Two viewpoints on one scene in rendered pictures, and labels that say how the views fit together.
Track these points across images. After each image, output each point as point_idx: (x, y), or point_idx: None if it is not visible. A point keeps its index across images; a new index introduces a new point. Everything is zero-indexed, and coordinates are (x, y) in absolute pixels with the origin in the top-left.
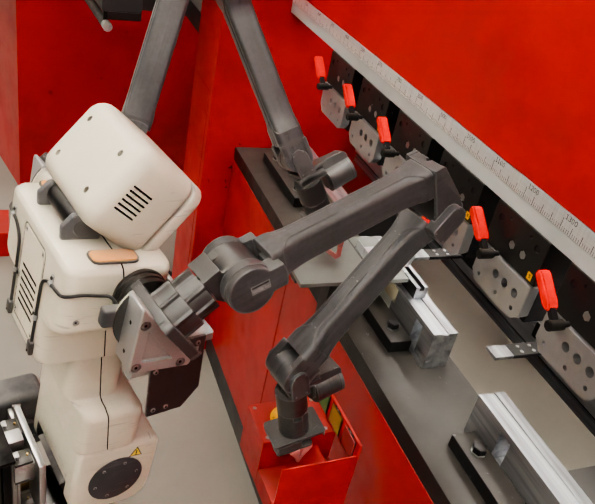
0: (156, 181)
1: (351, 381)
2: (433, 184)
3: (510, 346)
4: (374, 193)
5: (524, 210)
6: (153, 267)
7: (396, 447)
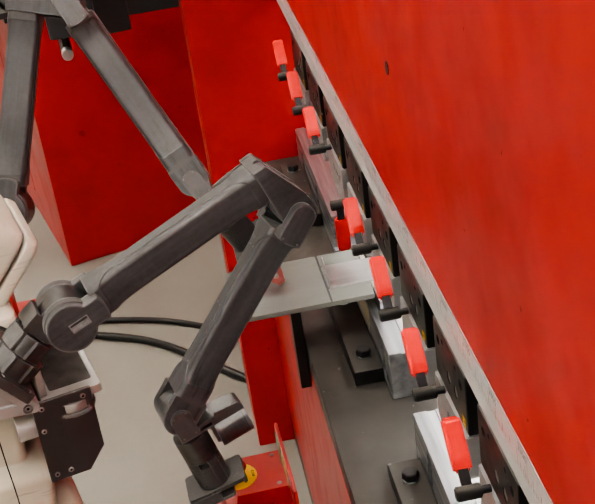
0: None
1: (325, 428)
2: (260, 187)
3: None
4: (194, 210)
5: (376, 194)
6: None
7: (346, 491)
